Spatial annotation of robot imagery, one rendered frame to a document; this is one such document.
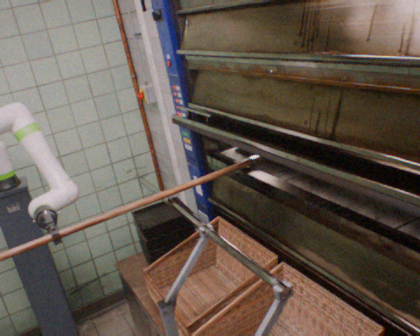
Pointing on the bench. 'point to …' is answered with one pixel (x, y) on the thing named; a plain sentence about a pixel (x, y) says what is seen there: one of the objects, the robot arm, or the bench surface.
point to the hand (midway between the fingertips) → (55, 235)
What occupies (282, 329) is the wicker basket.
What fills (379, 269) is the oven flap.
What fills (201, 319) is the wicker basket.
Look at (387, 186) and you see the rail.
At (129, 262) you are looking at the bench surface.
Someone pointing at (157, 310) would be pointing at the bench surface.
